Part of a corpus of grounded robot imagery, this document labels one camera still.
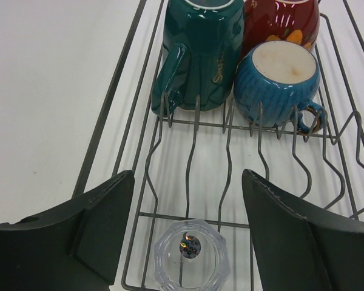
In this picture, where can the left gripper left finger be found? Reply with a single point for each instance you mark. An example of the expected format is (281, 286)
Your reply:
(73, 246)

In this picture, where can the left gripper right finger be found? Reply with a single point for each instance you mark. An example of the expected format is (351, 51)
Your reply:
(300, 246)

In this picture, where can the clear glass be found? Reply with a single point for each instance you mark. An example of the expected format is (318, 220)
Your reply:
(191, 255)

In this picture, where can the wire dish rack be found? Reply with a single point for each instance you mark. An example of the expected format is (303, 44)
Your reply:
(189, 166)

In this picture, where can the dark blue cup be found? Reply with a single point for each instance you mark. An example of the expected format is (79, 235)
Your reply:
(276, 81)

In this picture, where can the red cup white inside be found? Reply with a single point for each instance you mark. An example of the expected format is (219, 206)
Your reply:
(269, 20)

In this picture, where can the dark green mug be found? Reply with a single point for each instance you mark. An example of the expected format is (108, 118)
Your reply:
(202, 43)

